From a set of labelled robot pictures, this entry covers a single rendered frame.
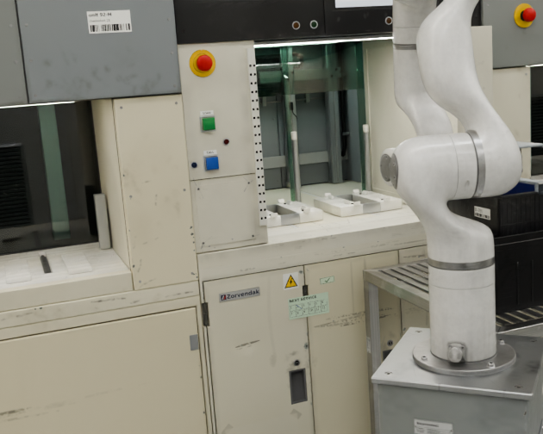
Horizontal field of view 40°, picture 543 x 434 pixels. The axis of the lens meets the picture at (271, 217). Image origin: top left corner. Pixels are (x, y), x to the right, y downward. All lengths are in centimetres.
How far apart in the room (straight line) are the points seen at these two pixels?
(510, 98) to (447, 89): 95
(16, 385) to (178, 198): 60
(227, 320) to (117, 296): 30
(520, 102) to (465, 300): 107
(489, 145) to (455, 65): 15
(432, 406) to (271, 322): 76
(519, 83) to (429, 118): 78
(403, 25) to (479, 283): 56
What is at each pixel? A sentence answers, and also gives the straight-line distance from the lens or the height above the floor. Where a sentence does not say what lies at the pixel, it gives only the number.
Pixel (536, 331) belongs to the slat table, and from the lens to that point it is 168.
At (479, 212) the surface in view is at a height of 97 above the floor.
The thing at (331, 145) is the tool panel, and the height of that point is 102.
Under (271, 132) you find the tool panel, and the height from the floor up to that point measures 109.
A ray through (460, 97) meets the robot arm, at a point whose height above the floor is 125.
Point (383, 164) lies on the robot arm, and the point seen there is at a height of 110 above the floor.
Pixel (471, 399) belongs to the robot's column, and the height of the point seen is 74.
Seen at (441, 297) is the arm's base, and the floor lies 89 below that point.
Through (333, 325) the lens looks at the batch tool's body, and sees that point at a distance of 214.
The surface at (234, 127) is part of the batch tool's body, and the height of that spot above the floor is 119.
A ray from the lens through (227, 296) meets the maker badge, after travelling 200.
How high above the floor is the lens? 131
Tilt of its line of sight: 11 degrees down
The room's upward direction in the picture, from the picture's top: 4 degrees counter-clockwise
